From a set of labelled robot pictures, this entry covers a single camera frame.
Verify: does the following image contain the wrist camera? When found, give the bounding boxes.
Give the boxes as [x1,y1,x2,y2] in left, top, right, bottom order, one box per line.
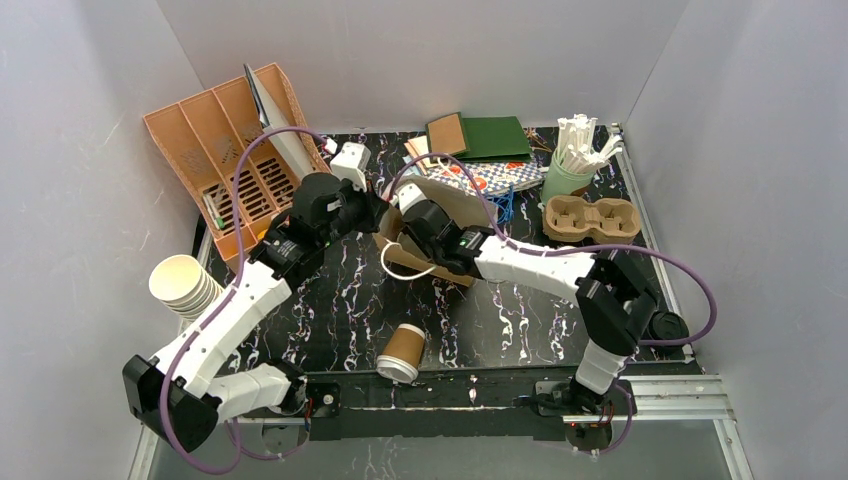
[395,183,427,215]
[330,142,371,192]

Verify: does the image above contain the white board in organizer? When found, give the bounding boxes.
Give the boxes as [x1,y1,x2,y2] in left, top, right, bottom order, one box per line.
[243,64,314,180]

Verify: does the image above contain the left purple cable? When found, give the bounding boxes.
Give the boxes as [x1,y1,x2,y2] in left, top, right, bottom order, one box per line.
[158,127,339,475]

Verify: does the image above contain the orange plastic desk organizer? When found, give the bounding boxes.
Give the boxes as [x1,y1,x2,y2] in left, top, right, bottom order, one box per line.
[143,63,306,269]

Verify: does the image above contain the blue cord bag handle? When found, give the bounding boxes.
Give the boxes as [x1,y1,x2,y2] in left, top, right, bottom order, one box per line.
[489,190,515,226]

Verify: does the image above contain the purple cable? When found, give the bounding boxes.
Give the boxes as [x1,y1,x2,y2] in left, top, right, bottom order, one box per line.
[158,127,339,475]
[385,154,718,458]

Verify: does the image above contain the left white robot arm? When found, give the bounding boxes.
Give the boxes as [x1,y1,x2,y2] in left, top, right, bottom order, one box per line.
[122,171,388,453]

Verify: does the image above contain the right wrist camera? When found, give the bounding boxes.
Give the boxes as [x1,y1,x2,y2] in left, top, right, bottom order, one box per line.
[395,183,427,215]

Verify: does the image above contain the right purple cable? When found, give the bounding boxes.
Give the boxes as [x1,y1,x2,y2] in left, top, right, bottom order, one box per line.
[385,154,718,458]

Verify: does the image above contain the stack of white paper cups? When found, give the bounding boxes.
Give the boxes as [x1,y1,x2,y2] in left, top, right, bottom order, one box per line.
[148,254,224,321]

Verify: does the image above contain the cream and blue bags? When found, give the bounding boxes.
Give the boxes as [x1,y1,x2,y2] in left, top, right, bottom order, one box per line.
[405,135,438,175]

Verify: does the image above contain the black cup lid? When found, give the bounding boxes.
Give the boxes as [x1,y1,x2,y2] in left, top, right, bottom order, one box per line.
[647,311,690,341]

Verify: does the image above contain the green pen in organizer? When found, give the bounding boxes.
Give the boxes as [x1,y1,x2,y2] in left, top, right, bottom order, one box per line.
[202,194,226,231]

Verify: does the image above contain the kraft paper takeout bag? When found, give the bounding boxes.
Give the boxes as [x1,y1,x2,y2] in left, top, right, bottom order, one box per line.
[373,177,495,286]

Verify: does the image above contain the stack of pulp cup carriers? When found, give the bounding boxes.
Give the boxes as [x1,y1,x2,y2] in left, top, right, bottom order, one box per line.
[543,195,642,244]

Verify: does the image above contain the blue checkered paper bag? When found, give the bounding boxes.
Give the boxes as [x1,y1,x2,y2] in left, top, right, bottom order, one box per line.
[428,160,548,196]

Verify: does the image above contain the brown paper coffee cup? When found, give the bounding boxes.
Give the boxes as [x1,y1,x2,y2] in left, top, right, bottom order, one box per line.
[376,323,426,384]

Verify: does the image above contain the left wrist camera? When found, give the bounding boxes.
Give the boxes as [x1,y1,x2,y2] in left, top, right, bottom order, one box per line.
[330,142,371,192]

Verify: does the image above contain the green cup with straws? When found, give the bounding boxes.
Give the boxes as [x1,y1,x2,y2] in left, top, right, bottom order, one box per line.
[541,114,623,204]

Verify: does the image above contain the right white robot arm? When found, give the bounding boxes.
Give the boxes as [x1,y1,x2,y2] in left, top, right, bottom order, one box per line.
[397,199,659,410]

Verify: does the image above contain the green paper bag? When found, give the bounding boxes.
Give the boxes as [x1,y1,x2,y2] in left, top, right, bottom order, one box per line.
[425,112,532,163]

